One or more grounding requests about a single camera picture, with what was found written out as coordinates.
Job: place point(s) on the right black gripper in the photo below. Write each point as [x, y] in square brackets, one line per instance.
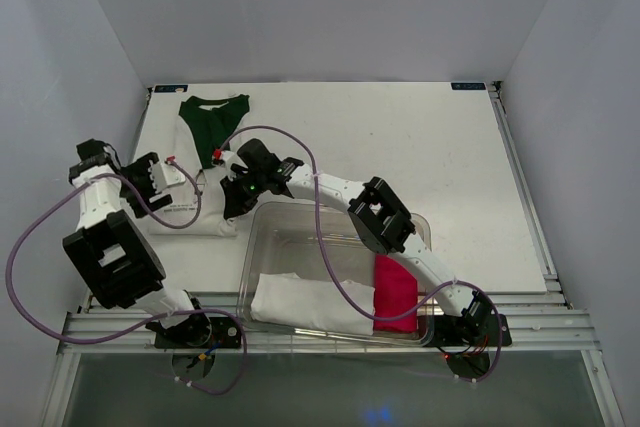
[237, 202]

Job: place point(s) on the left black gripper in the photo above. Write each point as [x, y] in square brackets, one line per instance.
[141, 166]

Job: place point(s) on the white and green t-shirt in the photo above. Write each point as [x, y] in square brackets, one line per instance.
[200, 128]

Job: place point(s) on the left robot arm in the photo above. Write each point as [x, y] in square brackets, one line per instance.
[111, 254]

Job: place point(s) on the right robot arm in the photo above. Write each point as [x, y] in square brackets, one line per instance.
[382, 222]

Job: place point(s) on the blue corner label left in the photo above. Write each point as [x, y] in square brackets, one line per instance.
[172, 88]

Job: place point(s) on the blue corner label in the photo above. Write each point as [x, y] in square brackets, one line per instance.
[172, 88]
[468, 86]

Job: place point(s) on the clear plastic bin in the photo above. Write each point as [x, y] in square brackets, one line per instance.
[315, 244]

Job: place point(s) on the rolled white t-shirt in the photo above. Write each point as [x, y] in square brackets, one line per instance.
[287, 299]

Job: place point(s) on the rolled pink t-shirt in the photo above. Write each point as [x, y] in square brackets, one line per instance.
[395, 292]

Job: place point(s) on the blue corner label right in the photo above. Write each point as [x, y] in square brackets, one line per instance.
[468, 86]

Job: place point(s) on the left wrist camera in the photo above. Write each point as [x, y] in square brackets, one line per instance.
[165, 175]

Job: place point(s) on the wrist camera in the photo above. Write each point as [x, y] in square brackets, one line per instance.
[165, 175]
[227, 163]

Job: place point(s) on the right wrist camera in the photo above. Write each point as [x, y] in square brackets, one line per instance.
[227, 163]

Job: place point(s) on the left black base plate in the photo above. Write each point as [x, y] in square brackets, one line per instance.
[198, 334]

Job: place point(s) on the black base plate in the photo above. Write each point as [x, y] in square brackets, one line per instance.
[198, 334]
[443, 332]

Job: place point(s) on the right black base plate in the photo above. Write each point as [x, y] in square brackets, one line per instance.
[443, 332]

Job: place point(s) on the aluminium frame rails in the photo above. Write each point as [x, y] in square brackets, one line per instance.
[540, 321]

